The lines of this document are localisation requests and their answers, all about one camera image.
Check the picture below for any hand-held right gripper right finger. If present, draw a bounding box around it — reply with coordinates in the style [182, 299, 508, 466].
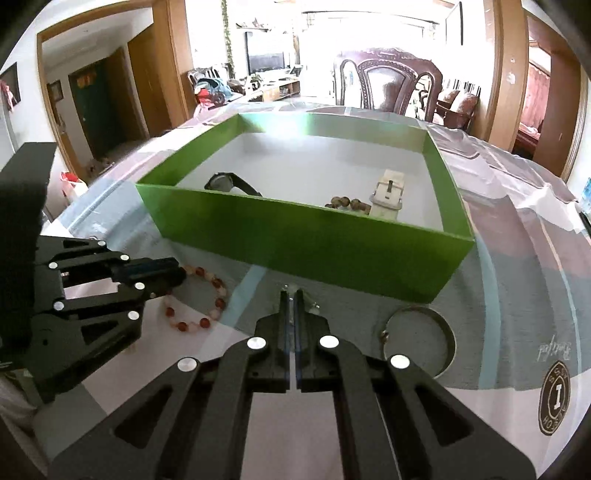
[294, 289, 537, 480]

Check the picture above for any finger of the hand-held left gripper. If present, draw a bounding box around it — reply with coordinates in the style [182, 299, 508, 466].
[28, 279, 184, 406]
[38, 235, 187, 288]

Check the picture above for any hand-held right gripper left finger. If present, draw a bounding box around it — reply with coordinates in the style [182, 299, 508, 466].
[48, 287, 295, 480]

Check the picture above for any red bead bracelet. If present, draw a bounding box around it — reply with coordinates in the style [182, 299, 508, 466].
[163, 265, 230, 334]

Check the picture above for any green cardboard box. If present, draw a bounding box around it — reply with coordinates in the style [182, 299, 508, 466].
[135, 112, 476, 304]

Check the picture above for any black wrist watch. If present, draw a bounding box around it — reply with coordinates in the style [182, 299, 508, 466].
[204, 172, 264, 198]

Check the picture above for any brown bead bracelet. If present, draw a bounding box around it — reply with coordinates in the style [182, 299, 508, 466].
[324, 196, 373, 216]

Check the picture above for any white wrist watch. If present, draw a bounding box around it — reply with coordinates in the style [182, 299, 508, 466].
[368, 169, 407, 223]

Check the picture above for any red bag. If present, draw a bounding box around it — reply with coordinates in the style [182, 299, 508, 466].
[61, 171, 89, 205]

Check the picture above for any dark green door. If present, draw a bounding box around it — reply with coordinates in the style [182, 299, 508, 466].
[68, 61, 115, 158]

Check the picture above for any silver bangle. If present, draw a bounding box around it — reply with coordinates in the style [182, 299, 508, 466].
[380, 305, 458, 380]

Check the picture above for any chair with clothes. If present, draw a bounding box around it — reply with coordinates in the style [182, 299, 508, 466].
[187, 67, 246, 110]

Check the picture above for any wooden television cabinet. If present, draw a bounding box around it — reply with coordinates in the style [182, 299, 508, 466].
[244, 78, 302, 103]

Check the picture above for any television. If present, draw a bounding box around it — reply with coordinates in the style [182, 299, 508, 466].
[247, 51, 286, 75]

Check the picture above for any green leaf garland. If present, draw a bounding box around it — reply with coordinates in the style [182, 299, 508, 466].
[220, 0, 237, 78]

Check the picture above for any carved wooden chair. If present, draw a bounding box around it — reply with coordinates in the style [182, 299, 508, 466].
[338, 46, 445, 124]

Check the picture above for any cushioned wooden armchair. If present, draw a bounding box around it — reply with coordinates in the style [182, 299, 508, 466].
[435, 89, 482, 131]

